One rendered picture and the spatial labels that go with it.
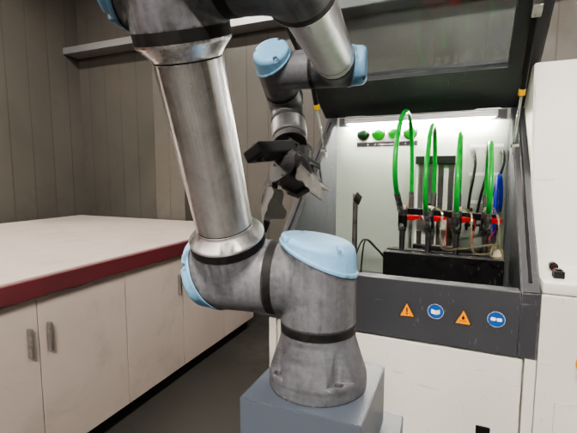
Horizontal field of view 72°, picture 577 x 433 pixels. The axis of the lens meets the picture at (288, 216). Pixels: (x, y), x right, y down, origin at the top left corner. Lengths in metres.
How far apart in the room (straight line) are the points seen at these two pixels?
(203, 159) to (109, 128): 3.94
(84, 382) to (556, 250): 1.84
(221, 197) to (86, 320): 1.49
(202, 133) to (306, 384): 0.37
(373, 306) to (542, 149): 0.66
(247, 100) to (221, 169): 2.99
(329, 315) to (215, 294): 0.17
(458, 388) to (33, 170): 3.94
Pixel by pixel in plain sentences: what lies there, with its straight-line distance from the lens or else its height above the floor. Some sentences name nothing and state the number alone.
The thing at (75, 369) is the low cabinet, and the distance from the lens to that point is 2.00.
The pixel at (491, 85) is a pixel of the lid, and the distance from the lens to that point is 1.54.
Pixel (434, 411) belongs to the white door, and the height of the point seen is 0.61.
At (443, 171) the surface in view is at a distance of 1.56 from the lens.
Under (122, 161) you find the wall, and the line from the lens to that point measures 4.32.
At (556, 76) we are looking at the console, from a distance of 1.44.
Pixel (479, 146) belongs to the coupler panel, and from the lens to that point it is 1.58.
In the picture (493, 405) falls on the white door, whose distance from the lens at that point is 1.19.
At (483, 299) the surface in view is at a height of 0.92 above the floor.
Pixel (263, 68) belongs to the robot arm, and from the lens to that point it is 0.82.
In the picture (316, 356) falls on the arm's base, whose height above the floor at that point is 0.97.
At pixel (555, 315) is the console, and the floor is 0.90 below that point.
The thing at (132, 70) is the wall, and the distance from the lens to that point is 4.31.
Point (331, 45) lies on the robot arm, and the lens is 0.63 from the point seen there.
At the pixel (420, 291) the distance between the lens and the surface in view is 1.09.
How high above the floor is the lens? 1.22
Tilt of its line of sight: 6 degrees down
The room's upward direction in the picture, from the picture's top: straight up
